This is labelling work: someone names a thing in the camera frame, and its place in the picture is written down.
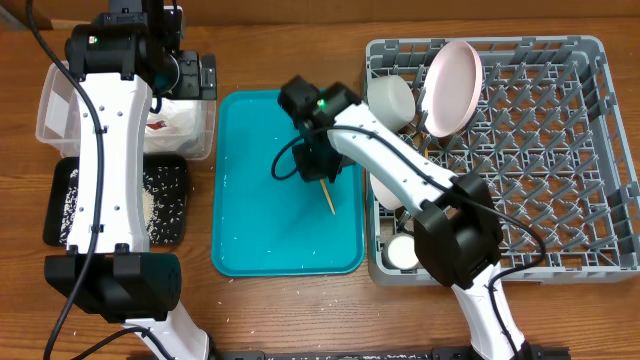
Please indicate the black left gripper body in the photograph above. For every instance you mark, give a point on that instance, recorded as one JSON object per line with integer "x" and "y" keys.
{"x": 189, "y": 84}

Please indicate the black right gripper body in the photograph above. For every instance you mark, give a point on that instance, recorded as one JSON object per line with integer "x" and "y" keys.
{"x": 319, "y": 156}

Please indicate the wooden chopstick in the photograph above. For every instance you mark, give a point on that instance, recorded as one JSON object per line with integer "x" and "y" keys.
{"x": 328, "y": 197}

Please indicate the small pink plate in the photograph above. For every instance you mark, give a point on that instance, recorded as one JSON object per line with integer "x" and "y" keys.
{"x": 383, "y": 195}

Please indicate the grey bowl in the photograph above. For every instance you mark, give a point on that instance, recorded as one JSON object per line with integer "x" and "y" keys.
{"x": 391, "y": 101}

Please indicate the small white cup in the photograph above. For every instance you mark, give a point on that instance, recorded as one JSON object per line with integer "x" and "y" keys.
{"x": 399, "y": 252}

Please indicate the large pink plate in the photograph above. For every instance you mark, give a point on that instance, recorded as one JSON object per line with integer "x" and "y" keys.
{"x": 452, "y": 88}

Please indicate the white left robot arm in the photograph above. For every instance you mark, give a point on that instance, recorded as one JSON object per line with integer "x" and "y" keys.
{"x": 121, "y": 66}

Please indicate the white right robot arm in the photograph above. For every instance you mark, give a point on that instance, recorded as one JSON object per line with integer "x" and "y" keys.
{"x": 456, "y": 227}

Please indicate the clear plastic waste bin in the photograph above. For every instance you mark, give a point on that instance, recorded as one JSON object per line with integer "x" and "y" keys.
{"x": 58, "y": 120}

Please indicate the black food waste tray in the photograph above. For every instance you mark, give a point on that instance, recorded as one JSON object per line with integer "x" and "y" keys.
{"x": 165, "y": 200}

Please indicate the red wrapper scrap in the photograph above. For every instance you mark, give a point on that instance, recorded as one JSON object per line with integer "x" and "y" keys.
{"x": 158, "y": 125}

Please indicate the teal plastic tray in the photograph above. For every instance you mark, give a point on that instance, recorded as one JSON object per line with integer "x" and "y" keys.
{"x": 267, "y": 227}

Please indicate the cooked rice pile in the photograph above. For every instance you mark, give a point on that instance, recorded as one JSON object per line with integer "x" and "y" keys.
{"x": 160, "y": 205}

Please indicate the grey plastic dish rack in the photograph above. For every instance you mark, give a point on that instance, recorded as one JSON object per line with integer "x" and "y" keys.
{"x": 548, "y": 139}

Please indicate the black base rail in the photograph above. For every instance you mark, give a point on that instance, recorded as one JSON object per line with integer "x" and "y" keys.
{"x": 441, "y": 353}

